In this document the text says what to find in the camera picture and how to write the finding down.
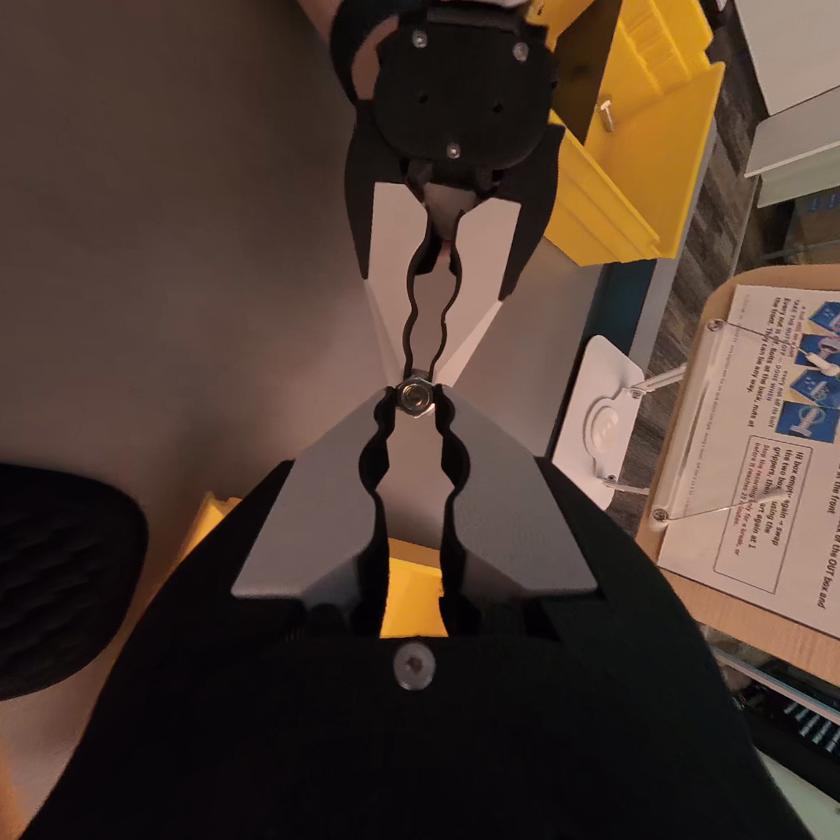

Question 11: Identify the black quilted pad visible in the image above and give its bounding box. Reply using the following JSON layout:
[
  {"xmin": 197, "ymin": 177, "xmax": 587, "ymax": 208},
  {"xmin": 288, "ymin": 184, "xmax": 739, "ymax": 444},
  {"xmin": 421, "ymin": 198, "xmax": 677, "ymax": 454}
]
[{"xmin": 0, "ymin": 461, "xmax": 150, "ymax": 701}]

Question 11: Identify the yellow plastic bin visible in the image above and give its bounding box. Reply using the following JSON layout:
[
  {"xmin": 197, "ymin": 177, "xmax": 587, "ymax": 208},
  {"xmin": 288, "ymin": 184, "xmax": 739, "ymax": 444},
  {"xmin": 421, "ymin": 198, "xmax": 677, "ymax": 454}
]
[
  {"xmin": 178, "ymin": 491, "xmax": 448, "ymax": 639},
  {"xmin": 541, "ymin": 0, "xmax": 727, "ymax": 266}
]

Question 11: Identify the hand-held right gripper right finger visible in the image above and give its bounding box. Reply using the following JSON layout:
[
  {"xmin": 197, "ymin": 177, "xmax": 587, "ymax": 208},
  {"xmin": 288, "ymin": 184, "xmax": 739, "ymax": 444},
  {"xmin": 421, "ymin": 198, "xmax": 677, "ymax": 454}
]
[{"xmin": 436, "ymin": 386, "xmax": 598, "ymax": 636}]

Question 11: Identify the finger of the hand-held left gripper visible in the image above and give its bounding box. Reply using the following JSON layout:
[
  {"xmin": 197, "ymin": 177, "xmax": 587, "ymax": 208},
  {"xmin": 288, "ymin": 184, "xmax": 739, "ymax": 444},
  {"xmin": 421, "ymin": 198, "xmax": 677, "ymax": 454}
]
[
  {"xmin": 366, "ymin": 182, "xmax": 444, "ymax": 385},
  {"xmin": 428, "ymin": 196, "xmax": 521, "ymax": 387}
]

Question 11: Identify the steel hex nut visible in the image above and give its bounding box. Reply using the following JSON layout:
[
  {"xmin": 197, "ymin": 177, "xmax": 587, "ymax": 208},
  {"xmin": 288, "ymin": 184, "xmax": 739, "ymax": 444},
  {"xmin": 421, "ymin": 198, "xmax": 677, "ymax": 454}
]
[{"xmin": 395, "ymin": 381, "xmax": 437, "ymax": 417}]

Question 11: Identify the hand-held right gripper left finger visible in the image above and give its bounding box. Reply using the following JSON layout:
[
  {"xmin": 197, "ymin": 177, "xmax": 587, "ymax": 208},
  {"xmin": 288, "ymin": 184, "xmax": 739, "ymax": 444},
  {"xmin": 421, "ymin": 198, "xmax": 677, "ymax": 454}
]
[{"xmin": 231, "ymin": 386, "xmax": 396, "ymax": 636}]

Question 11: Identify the printed instruction sheet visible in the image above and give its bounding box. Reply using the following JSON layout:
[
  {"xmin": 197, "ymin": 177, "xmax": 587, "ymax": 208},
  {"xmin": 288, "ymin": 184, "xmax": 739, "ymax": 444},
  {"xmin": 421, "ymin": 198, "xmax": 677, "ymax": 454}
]
[{"xmin": 658, "ymin": 283, "xmax": 840, "ymax": 621}]

